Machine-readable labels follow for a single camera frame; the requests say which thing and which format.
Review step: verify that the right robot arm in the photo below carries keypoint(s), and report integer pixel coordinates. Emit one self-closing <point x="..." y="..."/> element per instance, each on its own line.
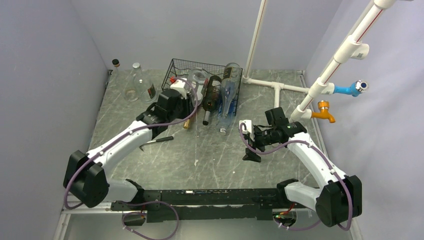
<point x="338" y="198"/>

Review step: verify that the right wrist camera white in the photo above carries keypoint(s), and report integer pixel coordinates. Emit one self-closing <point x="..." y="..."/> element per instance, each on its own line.
<point x="247" y="129"/>

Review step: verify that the blue faucet tap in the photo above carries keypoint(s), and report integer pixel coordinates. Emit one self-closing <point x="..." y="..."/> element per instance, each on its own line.
<point x="355" y="89"/>

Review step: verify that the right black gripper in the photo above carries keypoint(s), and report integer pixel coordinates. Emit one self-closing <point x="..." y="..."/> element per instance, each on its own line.
<point x="251" y="156"/>

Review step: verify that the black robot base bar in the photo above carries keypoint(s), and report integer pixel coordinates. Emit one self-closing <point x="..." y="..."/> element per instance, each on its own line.
<point x="158" y="206"/>

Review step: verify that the orange faucet tap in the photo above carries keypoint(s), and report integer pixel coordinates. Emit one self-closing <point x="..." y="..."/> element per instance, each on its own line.
<point x="323" y="113"/>

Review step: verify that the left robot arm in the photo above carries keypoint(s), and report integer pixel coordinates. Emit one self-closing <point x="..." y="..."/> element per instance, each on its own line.
<point x="85" y="180"/>

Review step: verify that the clear bottle blue medallion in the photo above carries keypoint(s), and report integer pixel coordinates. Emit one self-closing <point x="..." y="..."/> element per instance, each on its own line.
<point x="120" y="77"/>

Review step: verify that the small black hammer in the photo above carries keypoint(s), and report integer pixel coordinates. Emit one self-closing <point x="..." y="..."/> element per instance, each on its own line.
<point x="159" y="140"/>

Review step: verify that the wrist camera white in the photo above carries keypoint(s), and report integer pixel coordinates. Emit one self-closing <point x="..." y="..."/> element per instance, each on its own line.
<point x="181" y="86"/>
<point x="247" y="129"/>

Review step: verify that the clear bottle dark neck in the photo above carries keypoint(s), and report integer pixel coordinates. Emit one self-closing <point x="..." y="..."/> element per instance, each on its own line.
<point x="199" y="79"/>

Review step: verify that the lower bottle silver cap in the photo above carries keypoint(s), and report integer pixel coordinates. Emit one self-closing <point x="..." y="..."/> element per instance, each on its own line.
<point x="211" y="99"/>

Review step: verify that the dark wine bottle gold cap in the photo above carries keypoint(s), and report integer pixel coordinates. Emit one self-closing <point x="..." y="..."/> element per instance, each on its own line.
<point x="187" y="124"/>

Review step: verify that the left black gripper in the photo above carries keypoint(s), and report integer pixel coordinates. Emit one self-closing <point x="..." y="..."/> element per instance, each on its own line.
<point x="189" y="107"/>

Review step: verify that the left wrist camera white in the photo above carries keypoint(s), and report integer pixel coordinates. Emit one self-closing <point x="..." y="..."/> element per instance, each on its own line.
<point x="181" y="86"/>

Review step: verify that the blue tinted clear bottle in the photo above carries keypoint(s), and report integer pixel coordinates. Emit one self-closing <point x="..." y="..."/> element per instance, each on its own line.
<point x="228" y="90"/>

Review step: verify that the black wire wine rack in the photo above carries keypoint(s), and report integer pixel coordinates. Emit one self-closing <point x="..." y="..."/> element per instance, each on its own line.
<point x="180" y="68"/>

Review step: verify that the clear bottle silver cap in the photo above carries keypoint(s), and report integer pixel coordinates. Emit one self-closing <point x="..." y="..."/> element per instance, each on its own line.
<point x="144" y="87"/>

